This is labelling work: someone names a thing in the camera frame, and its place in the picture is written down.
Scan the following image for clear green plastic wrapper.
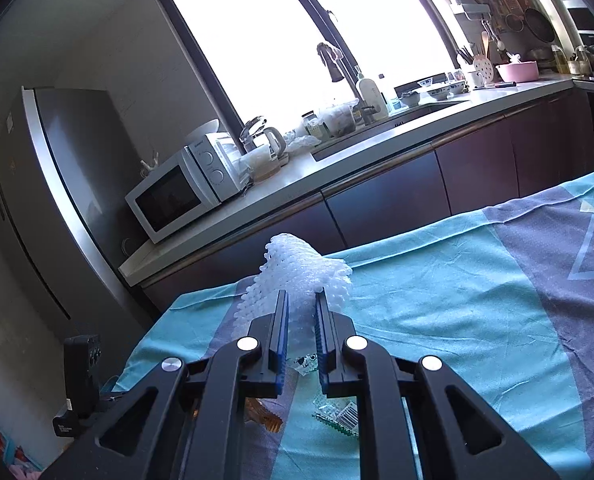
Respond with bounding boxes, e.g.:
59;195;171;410
288;353;359;438

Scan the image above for glass kettle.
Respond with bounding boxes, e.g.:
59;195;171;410
239;116;286;174

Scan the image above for kitchen faucet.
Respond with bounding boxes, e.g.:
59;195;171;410
317;41;376;126

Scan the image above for glass jar on counter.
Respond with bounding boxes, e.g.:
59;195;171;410
301;110;325;141

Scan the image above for pink basin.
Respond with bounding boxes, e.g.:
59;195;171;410
497;61;539;84

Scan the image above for white bowl on microwave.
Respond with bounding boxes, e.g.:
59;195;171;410
184;119;220;145

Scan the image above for white microwave oven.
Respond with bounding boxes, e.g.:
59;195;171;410
126;132;250;244

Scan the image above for white soap bottle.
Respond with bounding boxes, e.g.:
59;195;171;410
355;72;388;120

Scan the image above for teal grey tablecloth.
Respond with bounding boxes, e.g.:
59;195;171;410
114;172;594;479

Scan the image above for grey refrigerator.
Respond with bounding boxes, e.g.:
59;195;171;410
0;88;151;338

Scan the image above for dark lower kitchen cabinets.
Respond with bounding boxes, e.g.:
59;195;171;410
140;89;594;311

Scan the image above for golden snack wrapper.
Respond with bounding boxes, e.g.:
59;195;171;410
245;398;283;434

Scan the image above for black camera box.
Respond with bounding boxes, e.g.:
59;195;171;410
53;335;102;438

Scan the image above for hanging black pan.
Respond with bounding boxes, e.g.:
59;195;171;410
524;8;555;44

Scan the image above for white foam fruit net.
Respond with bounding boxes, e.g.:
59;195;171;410
233;233;352;346

